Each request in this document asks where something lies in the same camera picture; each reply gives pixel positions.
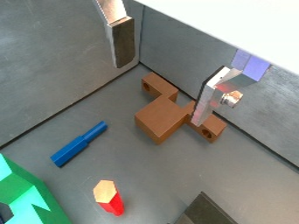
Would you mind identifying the red hexagonal peg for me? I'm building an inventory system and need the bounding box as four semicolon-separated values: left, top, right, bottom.
94;179;125;216

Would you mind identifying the blue peg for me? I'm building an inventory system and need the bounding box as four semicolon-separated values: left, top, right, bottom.
51;121;109;167

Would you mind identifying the dark grey block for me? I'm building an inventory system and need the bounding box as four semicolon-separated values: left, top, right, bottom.
174;192;238;224

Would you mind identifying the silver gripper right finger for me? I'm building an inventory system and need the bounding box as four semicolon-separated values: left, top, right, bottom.
191;49;272;126

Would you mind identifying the brown cross-shaped block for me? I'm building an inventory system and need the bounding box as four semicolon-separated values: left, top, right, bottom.
135;73;227;144

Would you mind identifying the green board with cross slot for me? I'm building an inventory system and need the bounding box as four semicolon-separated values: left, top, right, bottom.
0;154;71;224

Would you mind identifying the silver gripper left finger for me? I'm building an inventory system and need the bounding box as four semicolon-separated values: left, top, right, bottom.
94;0;137;68

